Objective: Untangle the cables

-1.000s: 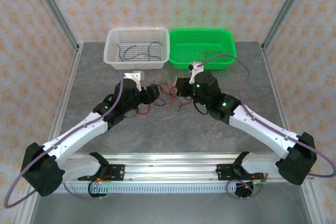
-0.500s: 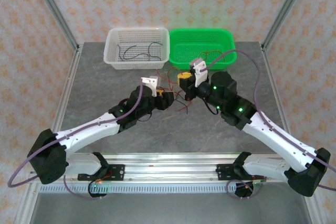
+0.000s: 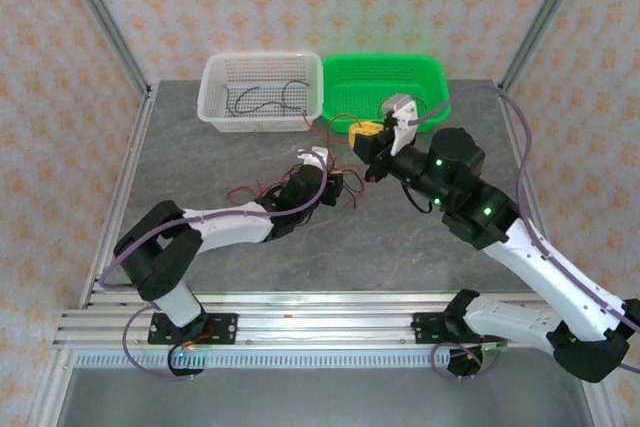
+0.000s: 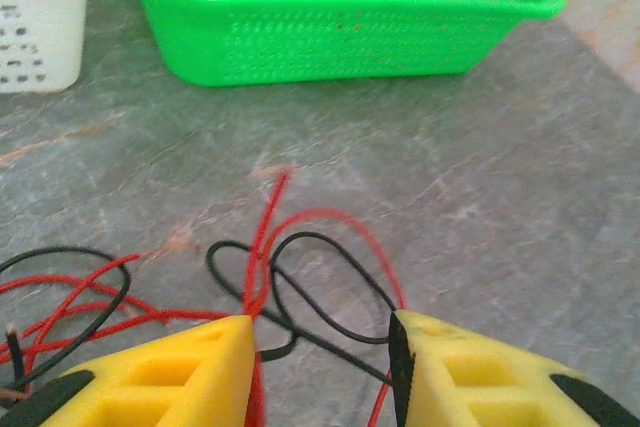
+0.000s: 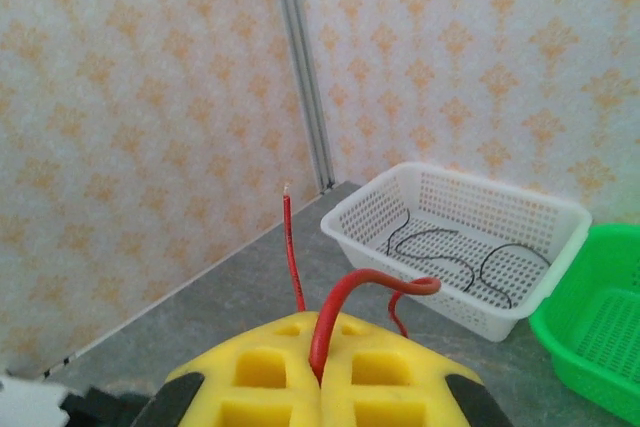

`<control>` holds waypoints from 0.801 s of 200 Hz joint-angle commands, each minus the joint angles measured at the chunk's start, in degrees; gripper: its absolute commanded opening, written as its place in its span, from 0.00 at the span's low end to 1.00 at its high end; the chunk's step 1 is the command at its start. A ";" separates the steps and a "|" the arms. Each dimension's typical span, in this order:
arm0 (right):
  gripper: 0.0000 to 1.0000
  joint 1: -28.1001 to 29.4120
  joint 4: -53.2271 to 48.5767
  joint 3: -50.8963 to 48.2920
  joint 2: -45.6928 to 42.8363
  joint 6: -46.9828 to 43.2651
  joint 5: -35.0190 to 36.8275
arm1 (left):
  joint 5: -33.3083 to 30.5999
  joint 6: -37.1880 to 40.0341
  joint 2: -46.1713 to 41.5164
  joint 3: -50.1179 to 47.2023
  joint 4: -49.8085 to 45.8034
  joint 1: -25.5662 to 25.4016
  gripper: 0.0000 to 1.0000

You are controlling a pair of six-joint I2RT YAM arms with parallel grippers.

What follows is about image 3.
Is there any red cable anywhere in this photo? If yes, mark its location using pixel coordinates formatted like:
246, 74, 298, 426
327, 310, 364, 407
302, 113, 364, 148
227, 146, 369, 211

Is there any slotted grey cable duct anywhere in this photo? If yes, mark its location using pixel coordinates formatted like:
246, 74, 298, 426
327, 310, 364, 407
73, 350, 484, 369

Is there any aluminium frame post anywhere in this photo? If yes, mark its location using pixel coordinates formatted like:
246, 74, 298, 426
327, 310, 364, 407
499, 0, 595, 93
55, 0, 155, 98

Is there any thin black camera cable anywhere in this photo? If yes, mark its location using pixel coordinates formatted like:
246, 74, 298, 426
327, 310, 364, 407
402, 181, 435, 214

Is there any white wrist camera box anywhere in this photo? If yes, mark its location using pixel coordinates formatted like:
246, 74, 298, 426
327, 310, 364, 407
382, 93, 419, 157
294, 145, 331, 173

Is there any white plastic basket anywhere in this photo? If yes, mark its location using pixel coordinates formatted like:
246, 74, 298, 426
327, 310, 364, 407
196, 52, 323, 134

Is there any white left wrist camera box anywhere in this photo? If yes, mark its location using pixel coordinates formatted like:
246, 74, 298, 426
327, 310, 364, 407
294, 145, 331, 173

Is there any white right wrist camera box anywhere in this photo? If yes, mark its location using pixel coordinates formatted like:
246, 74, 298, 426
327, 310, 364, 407
382, 93, 419, 157

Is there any aluminium table side rail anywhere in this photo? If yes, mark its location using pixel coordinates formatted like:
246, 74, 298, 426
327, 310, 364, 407
79, 86, 160, 309

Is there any green plastic basket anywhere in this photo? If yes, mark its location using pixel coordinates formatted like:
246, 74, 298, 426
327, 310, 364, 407
319, 53, 450, 134

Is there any black base controller board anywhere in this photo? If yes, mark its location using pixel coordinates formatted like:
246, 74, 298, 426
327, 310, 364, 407
168, 341, 210, 379
446, 341, 503, 379

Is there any aluminium frame leg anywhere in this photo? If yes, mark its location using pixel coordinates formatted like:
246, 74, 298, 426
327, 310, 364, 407
579, 379, 619, 427
27, 346, 76, 427

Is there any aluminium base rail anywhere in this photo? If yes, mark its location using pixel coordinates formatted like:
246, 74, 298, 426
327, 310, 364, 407
53, 290, 569, 349

